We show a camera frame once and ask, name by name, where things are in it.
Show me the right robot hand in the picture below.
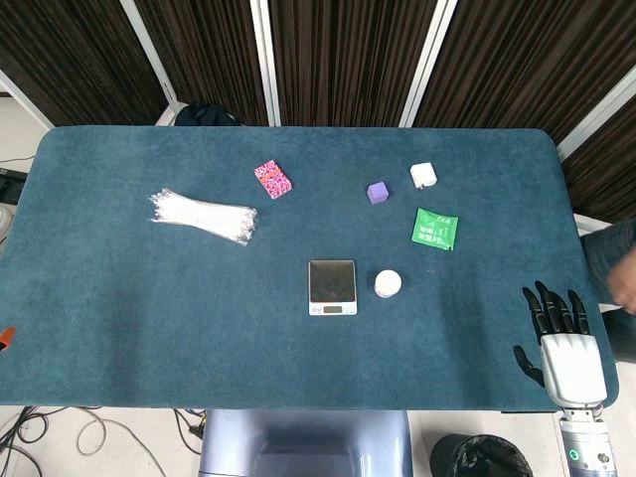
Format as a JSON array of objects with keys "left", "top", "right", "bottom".
[{"left": 514, "top": 280, "right": 608, "bottom": 406}]

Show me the person bare hand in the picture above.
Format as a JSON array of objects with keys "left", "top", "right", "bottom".
[{"left": 608, "top": 246, "right": 636, "bottom": 315}]

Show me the white round jar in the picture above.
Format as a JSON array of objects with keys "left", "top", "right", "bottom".
[{"left": 374, "top": 268, "right": 403, "bottom": 299}]

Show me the person grey sleeve forearm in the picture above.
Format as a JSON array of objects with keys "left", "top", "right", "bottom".
[{"left": 579, "top": 218, "right": 636, "bottom": 305}]

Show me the digital kitchen scale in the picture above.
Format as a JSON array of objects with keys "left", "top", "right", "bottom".
[{"left": 307, "top": 258, "right": 359, "bottom": 317}]

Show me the black trash bin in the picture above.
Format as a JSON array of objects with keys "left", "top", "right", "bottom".
[{"left": 429, "top": 433, "right": 536, "bottom": 477}]

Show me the green sachet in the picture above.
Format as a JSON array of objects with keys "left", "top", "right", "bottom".
[{"left": 410, "top": 207, "right": 460, "bottom": 252}]

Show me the white charger block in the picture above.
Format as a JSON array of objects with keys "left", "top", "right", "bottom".
[{"left": 409, "top": 161, "right": 438, "bottom": 191}]

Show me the purple cube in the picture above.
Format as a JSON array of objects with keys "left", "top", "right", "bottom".
[{"left": 366, "top": 181, "right": 392, "bottom": 206}]

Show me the blue robot torso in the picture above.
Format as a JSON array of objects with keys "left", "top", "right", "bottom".
[{"left": 198, "top": 408, "right": 413, "bottom": 477}]

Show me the pink patterned box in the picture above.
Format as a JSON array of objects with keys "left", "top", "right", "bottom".
[{"left": 253, "top": 159, "right": 293, "bottom": 201}]

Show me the teal table cloth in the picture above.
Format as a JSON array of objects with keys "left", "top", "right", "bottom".
[{"left": 0, "top": 125, "right": 620, "bottom": 414}]

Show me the black bag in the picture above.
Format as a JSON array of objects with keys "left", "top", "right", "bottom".
[{"left": 174, "top": 102, "right": 240, "bottom": 127}]

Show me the black floor device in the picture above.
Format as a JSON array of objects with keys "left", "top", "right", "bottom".
[{"left": 0, "top": 167, "right": 29, "bottom": 206}]

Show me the white metal frame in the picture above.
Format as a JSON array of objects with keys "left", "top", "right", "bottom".
[{"left": 574, "top": 212, "right": 615, "bottom": 238}]

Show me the white partition frame post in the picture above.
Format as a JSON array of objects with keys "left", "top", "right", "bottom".
[
  {"left": 556, "top": 74, "right": 636, "bottom": 161},
  {"left": 118, "top": 0, "right": 179, "bottom": 103},
  {"left": 0, "top": 68, "right": 55, "bottom": 129},
  {"left": 398, "top": 0, "right": 459, "bottom": 128},
  {"left": 249, "top": 0, "right": 282, "bottom": 126}
]

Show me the black cable with plug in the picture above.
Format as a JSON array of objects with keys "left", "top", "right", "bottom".
[{"left": 172, "top": 407, "right": 208, "bottom": 456}]

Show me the white cable tie bundle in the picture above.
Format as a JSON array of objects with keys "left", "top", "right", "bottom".
[{"left": 148, "top": 187, "right": 258, "bottom": 247}]

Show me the grey floor cable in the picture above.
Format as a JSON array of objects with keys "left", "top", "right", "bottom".
[{"left": 76, "top": 415, "right": 168, "bottom": 477}]

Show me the black floor cable bundle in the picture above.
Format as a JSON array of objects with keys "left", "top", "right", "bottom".
[{"left": 0, "top": 405, "right": 55, "bottom": 477}]

